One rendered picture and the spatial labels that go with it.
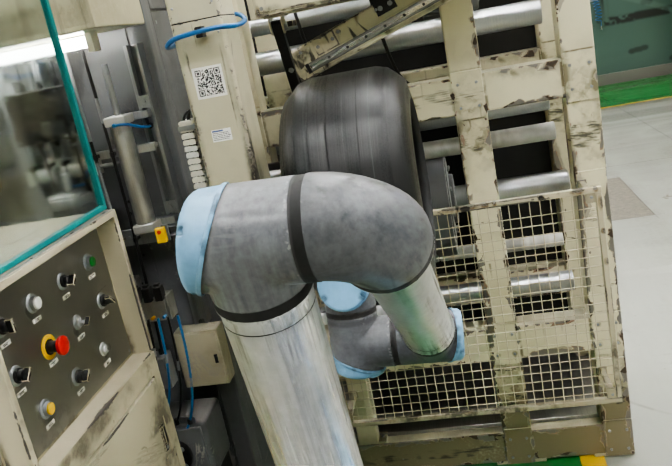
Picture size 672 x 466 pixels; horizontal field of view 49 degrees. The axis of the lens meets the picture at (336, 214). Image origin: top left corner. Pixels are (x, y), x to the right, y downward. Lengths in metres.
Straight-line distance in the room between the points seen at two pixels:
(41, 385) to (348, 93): 0.89
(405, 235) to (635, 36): 10.59
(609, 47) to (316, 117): 9.72
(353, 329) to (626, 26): 10.17
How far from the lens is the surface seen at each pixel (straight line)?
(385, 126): 1.60
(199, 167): 1.87
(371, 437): 2.75
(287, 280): 0.76
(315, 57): 2.15
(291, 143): 1.64
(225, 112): 1.81
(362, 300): 1.25
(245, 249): 0.74
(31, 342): 1.57
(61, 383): 1.65
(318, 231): 0.72
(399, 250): 0.76
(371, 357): 1.29
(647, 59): 11.36
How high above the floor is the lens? 1.59
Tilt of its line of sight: 14 degrees down
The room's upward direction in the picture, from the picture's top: 11 degrees counter-clockwise
